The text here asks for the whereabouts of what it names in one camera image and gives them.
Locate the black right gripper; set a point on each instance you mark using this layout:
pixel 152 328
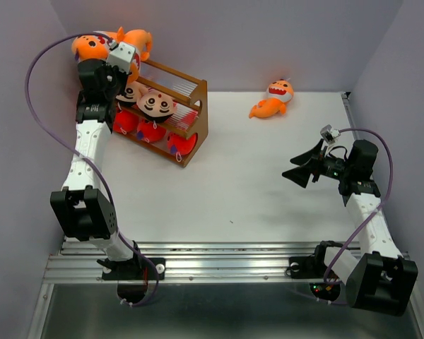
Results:
pixel 319 163

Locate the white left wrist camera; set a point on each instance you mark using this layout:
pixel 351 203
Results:
pixel 122 56

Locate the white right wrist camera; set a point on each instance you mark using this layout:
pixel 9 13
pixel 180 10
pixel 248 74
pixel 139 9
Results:
pixel 330 134

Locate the brown wooden toy shelf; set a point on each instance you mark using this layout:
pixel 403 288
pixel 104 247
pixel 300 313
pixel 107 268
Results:
pixel 191 97

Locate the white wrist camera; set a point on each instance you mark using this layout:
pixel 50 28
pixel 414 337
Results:
pixel 122 56
pixel 330 134

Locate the boy doll black hair front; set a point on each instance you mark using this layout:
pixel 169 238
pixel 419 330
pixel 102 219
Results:
pixel 132 94

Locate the boy doll table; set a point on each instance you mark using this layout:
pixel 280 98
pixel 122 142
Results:
pixel 157 106

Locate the red shark plush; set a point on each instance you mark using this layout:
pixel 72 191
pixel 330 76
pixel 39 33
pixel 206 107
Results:
pixel 125 122
pixel 179 146
pixel 149 132

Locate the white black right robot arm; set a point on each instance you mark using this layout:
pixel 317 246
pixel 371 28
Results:
pixel 382 279

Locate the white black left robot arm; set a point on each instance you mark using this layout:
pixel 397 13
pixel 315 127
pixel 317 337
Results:
pixel 84 205

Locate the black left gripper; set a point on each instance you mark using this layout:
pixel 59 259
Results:
pixel 123 75

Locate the aluminium mounting rail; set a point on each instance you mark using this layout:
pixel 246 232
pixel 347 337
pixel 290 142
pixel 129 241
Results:
pixel 185 263

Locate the orange shark plush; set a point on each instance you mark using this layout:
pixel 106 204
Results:
pixel 278 95
pixel 95 46
pixel 142 41

